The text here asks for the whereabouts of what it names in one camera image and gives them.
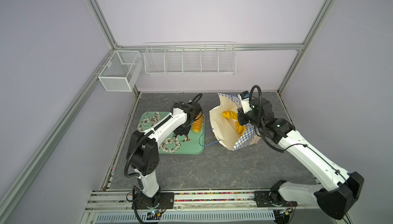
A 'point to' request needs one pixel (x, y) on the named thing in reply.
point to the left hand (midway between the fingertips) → (176, 132)
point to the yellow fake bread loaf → (197, 124)
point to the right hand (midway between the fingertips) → (239, 110)
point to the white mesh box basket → (121, 71)
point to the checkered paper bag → (225, 129)
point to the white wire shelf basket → (192, 58)
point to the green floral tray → (191, 142)
